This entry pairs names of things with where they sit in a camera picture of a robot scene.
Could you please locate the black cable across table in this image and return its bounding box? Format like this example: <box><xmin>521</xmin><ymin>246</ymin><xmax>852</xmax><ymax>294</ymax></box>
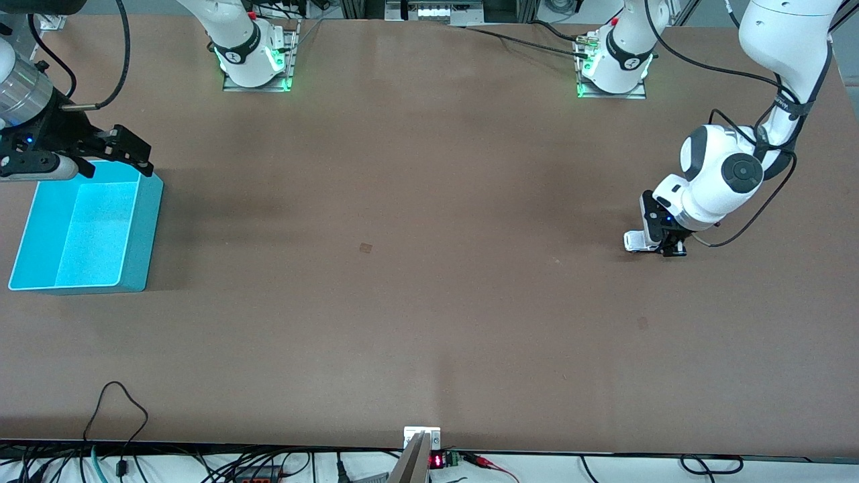
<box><xmin>463</xmin><ymin>20</ymin><xmax>595</xmax><ymax>60</ymax></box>

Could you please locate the silver control box with lights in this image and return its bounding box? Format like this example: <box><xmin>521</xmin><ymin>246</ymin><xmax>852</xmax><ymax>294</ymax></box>
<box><xmin>385</xmin><ymin>0</ymin><xmax>485</xmax><ymax>26</ymax></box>

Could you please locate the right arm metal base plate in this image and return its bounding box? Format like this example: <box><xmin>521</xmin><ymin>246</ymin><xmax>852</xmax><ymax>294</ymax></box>
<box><xmin>223</xmin><ymin>19</ymin><xmax>299</xmax><ymax>93</ymax></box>

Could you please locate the coiled black cable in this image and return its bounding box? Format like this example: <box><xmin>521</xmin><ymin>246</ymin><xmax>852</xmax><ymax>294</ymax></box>
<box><xmin>680</xmin><ymin>454</ymin><xmax>744</xmax><ymax>476</ymax></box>

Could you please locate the grey aluminium bar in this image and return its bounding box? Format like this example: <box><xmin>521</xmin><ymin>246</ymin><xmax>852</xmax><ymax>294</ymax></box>
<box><xmin>387</xmin><ymin>431</ymin><xmax>431</xmax><ymax>483</ymax></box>

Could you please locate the white metal bracket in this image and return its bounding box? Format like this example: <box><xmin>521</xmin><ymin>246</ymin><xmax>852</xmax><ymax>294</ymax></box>
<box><xmin>403</xmin><ymin>426</ymin><xmax>442</xmax><ymax>450</ymax></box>

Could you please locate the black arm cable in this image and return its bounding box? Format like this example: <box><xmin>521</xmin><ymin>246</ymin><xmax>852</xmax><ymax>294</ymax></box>
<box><xmin>27</xmin><ymin>0</ymin><xmax>132</xmax><ymax>111</ymax></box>
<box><xmin>644</xmin><ymin>0</ymin><xmax>836</xmax><ymax>248</ymax></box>

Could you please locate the turquoise plastic bin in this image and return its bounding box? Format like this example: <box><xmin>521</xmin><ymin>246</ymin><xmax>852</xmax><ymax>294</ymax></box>
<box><xmin>8</xmin><ymin>160</ymin><xmax>164</xmax><ymax>294</ymax></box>

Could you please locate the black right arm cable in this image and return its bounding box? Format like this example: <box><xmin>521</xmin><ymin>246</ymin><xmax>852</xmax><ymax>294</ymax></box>
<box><xmin>27</xmin><ymin>0</ymin><xmax>132</xmax><ymax>111</ymax></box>

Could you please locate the red clip lead wire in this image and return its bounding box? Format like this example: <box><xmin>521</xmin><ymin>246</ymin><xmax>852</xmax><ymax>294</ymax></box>
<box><xmin>462</xmin><ymin>452</ymin><xmax>521</xmax><ymax>483</ymax></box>

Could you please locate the thin black looped cable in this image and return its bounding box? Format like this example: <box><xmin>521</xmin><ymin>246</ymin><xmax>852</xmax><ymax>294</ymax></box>
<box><xmin>83</xmin><ymin>381</ymin><xmax>150</xmax><ymax>478</ymax></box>

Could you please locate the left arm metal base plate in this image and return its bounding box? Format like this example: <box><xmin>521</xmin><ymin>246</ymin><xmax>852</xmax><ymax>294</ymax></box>
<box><xmin>576</xmin><ymin>30</ymin><xmax>648</xmax><ymax>100</ymax></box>

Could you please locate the white jeep toy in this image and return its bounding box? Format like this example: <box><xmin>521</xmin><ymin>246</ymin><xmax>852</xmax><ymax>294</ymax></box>
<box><xmin>624</xmin><ymin>231</ymin><xmax>662</xmax><ymax>253</ymax></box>

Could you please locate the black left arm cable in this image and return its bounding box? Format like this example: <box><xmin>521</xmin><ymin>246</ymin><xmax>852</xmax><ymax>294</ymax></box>
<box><xmin>644</xmin><ymin>0</ymin><xmax>836</xmax><ymax>248</ymax></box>

